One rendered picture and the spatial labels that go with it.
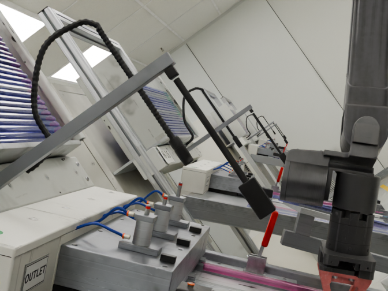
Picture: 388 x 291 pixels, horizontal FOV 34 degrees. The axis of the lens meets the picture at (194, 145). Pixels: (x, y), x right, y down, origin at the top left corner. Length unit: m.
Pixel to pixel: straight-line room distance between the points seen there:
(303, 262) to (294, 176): 4.66
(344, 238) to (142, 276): 0.27
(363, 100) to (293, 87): 7.62
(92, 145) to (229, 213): 0.46
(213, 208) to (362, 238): 1.04
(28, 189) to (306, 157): 0.38
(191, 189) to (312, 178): 1.23
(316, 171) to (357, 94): 0.12
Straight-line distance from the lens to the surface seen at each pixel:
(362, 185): 0.84
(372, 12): 0.93
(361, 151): 0.84
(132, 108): 1.99
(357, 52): 0.90
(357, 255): 0.85
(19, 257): 0.65
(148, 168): 1.83
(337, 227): 0.85
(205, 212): 1.85
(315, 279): 1.08
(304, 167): 0.85
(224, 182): 2.16
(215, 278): 0.98
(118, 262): 0.73
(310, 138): 8.47
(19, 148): 0.88
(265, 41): 8.55
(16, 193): 0.87
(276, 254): 5.48
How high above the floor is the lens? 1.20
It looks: 4 degrees up
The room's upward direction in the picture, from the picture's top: 34 degrees counter-clockwise
